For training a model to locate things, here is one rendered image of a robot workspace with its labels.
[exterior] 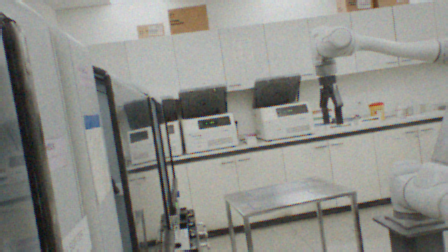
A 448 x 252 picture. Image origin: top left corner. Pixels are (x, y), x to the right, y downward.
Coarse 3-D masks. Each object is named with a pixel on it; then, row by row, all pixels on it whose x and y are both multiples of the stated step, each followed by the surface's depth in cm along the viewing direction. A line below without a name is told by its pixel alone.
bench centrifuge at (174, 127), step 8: (168, 96) 380; (168, 104) 389; (168, 112) 402; (176, 112) 404; (168, 120) 416; (176, 120) 406; (168, 128) 371; (176, 128) 373; (176, 136) 368; (176, 144) 368; (176, 152) 369
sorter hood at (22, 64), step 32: (0, 32) 19; (0, 64) 19; (0, 96) 18; (32, 96) 21; (0, 128) 18; (32, 128) 21; (0, 160) 17; (32, 160) 21; (0, 192) 17; (32, 192) 20; (0, 224) 16; (32, 224) 20
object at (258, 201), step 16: (240, 192) 213; (256, 192) 207; (272, 192) 202; (288, 192) 197; (304, 192) 192; (320, 192) 188; (336, 192) 184; (352, 192) 182; (240, 208) 180; (256, 208) 176; (272, 208) 173; (288, 208) 175; (320, 208) 224; (352, 208) 184; (320, 224) 225
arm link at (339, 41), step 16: (336, 32) 133; (352, 32) 138; (320, 48) 143; (336, 48) 135; (352, 48) 138; (368, 48) 141; (384, 48) 145; (400, 48) 151; (416, 48) 154; (432, 48) 153
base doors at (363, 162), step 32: (416, 128) 399; (224, 160) 374; (256, 160) 379; (288, 160) 383; (320, 160) 387; (352, 160) 391; (384, 160) 396; (192, 192) 372; (224, 192) 375; (384, 192) 397; (224, 224) 377
